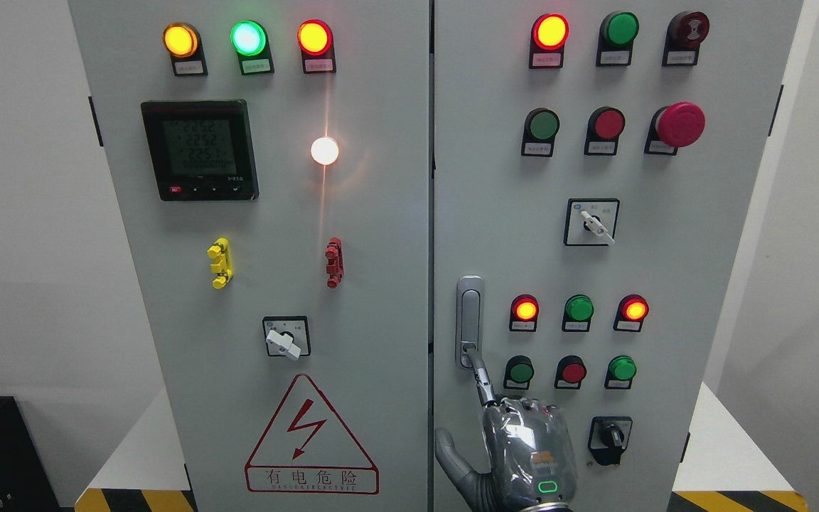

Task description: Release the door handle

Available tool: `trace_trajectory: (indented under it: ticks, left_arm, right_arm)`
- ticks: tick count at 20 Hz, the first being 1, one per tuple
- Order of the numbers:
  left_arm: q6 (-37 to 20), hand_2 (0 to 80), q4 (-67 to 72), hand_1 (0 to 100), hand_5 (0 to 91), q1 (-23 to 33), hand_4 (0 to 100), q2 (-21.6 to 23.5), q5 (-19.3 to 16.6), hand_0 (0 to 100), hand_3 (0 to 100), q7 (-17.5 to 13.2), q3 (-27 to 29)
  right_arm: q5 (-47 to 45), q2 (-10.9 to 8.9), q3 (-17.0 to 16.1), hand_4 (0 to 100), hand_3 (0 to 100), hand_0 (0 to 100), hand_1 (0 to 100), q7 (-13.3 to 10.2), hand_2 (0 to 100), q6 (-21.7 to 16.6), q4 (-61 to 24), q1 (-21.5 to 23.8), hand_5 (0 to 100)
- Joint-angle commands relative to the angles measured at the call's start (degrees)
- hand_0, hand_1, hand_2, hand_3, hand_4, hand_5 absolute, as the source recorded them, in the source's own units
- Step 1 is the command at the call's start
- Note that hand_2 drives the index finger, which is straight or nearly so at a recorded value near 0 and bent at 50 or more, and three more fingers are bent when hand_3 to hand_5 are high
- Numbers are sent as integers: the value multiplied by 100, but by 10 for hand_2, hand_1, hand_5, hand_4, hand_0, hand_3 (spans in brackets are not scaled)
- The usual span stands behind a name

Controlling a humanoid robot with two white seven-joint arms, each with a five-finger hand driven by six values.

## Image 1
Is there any red lit lamp lower left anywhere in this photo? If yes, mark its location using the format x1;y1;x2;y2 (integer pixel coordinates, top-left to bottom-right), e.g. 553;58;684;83
509;294;540;333

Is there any red lit lamp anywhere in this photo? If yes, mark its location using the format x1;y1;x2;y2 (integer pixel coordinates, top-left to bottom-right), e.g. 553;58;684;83
509;294;540;333
612;294;649;333

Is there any yellow terminal connector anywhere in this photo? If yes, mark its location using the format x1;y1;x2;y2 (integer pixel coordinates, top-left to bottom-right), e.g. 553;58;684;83
207;237;234;289

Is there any white lit indicator lamp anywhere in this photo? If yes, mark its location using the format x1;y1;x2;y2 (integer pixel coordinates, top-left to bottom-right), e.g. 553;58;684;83
310;136;339;166

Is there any amber indicator lamp top left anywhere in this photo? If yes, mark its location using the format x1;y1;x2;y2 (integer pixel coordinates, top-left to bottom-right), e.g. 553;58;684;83
163;22;208;77

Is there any green push button second row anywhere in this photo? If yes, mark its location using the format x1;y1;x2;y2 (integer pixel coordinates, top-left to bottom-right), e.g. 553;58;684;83
520;107;560;158

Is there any red terminal connector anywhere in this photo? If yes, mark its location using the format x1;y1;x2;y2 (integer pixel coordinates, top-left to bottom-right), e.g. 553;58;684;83
324;237;344;289

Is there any green lit indicator lamp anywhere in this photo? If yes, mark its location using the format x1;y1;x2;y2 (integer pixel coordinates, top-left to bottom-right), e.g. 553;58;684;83
230;20;275;75

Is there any red lit lamp lower right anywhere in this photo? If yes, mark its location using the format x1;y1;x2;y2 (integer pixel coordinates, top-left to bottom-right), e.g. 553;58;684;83
612;294;649;333

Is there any red push button second row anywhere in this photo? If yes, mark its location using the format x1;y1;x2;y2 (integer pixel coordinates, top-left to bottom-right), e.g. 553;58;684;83
583;106;626;156

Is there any dark red buzzer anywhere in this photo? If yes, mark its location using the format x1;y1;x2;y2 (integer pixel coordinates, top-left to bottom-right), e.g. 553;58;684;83
662;11;710;67

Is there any black digital power meter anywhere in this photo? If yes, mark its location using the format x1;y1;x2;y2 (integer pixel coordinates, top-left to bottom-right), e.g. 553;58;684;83
140;98;259;201

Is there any black knob selector switch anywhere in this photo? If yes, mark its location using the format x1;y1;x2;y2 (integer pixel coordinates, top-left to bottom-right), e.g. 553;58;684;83
587;416;633;466

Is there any bright green push button lower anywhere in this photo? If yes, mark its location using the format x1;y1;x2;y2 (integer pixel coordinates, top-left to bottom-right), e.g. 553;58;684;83
604;354;637;390

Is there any red push button lower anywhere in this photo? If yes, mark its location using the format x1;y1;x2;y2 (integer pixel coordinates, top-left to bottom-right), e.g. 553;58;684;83
555;354;587;390

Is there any dark green push button lower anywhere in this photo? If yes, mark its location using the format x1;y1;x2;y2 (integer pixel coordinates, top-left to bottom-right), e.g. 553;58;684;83
503;354;535;391

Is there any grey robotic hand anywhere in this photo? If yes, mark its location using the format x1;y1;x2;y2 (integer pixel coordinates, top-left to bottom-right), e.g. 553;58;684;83
434;348;577;511

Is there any grey right cabinet door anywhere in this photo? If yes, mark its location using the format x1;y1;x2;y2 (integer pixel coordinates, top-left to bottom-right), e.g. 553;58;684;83
433;1;803;511

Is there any grey left cabinet door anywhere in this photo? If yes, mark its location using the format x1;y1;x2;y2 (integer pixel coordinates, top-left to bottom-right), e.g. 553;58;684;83
69;1;430;511

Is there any silver door lock handle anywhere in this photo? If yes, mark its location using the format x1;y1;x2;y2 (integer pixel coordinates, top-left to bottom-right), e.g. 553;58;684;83
455;275;484;369

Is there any red mushroom emergency stop button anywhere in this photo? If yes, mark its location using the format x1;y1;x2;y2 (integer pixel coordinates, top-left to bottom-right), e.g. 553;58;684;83
644;102;706;156

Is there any red electric hazard sign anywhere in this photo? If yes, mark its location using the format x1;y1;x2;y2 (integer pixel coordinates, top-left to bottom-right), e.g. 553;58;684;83
245;373;380;495

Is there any red lit indicator lamp left door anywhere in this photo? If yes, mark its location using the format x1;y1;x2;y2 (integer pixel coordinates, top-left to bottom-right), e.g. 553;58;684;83
298;18;337;74

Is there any white platform with hazard stripes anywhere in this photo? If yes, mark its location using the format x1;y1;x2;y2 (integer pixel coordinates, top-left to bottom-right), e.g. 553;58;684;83
74;386;808;511

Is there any green lamp lower middle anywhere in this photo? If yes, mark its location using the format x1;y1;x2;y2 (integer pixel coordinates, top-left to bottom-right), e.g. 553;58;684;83
562;294;594;333

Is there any left door rotary selector switch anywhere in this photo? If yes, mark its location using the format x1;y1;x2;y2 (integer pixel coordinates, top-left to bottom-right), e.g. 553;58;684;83
261;316;311;361

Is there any upper right rotary selector switch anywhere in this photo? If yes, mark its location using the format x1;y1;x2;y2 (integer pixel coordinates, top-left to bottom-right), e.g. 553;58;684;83
564;198;620;246

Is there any red lit lamp top right door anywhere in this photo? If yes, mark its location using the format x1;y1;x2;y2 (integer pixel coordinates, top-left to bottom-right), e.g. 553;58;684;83
529;13;569;69

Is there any green push button top row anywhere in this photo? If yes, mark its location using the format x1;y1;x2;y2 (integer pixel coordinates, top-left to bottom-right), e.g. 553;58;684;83
595;11;640;67

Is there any grey cabinet door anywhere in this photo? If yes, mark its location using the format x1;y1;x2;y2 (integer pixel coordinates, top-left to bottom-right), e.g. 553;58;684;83
69;1;430;511
433;1;803;511

